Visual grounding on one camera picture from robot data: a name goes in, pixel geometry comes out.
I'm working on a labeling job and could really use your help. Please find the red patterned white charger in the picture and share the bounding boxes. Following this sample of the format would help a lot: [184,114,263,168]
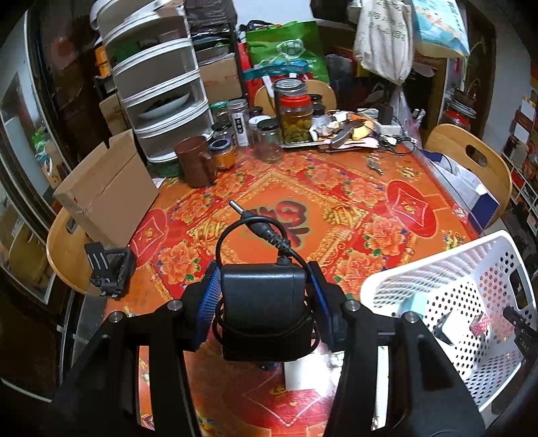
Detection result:
[469,312,491,338]

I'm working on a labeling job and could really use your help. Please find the large white cube charger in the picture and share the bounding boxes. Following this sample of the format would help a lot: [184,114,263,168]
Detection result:
[433,310,480,346]

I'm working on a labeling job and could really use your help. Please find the white perforated plastic basket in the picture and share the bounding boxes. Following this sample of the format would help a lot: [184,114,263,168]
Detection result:
[360,230,537,424]

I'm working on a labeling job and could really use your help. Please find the teal square charger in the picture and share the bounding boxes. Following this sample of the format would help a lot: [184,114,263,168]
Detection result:
[397,292,429,320]

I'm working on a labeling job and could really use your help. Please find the black power adapter with cable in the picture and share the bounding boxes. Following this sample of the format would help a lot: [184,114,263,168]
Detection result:
[212,200,320,364]

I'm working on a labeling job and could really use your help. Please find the white and blue paper bag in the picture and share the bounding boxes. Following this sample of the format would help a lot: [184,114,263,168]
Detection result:
[421,150,500,233]

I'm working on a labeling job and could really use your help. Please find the white shoe shelf unit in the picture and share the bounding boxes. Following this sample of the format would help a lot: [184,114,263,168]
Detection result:
[502,153,537,238]

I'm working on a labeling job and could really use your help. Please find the left side wooden chair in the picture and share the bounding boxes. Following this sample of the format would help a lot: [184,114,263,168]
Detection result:
[46,208,100,297]

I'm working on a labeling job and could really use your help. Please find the red patterned table cover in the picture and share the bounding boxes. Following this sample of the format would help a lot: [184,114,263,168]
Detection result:
[107,149,476,436]

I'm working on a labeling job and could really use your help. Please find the brown cardboard box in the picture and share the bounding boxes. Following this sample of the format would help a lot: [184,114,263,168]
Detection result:
[54,130,158,248]

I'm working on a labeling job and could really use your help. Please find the metal keys on table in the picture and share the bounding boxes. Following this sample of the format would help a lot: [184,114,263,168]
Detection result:
[367,153,385,176]

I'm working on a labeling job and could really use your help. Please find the white power strip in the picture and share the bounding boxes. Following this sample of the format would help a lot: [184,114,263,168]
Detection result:
[372,120,403,136]

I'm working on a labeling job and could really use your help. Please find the brown ceramic mug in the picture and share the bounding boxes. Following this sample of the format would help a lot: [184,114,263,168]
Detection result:
[174,136,218,189]

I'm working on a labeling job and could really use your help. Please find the clear plastic bag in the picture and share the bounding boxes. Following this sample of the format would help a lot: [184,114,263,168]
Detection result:
[389,86,421,144]

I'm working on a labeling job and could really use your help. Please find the orange lidded small jar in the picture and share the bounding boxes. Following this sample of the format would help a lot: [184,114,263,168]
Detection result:
[208,137,235,171]

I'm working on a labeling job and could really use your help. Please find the clear glass jar black lid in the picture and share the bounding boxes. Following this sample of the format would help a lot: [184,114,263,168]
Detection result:
[255,118,283,164]

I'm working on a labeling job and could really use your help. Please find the red lidded pickle jar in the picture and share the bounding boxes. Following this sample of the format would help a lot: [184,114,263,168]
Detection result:
[279,95,313,144]

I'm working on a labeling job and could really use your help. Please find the light blue paper bag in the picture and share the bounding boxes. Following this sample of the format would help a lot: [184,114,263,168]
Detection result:
[411,0,470,58]

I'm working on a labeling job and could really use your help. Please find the beige canvas tote bag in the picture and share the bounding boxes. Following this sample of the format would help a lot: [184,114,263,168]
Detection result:
[353,0,414,86]

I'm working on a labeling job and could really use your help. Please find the white stacked drawer unit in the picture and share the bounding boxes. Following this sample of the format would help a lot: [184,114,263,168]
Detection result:
[90,0,214,164]

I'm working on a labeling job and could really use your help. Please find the green shopping bag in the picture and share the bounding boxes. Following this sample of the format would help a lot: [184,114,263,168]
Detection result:
[245,21,329,83]

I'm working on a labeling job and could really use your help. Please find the black bag on shelf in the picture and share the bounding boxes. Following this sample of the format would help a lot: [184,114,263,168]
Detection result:
[184,0,237,30]

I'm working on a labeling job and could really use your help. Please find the wooden chair with handle hole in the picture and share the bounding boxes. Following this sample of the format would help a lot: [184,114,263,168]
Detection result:
[425,124,512,228]

